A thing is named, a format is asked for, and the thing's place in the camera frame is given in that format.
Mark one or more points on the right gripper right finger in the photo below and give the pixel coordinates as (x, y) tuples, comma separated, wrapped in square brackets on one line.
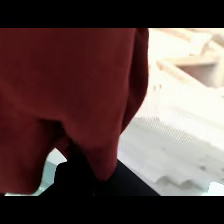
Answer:
[(128, 185)]

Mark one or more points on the red T-shirt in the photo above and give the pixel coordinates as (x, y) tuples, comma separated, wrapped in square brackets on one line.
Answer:
[(73, 86)]

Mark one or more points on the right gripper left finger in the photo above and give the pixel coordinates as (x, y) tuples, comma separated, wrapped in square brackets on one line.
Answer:
[(71, 180)]

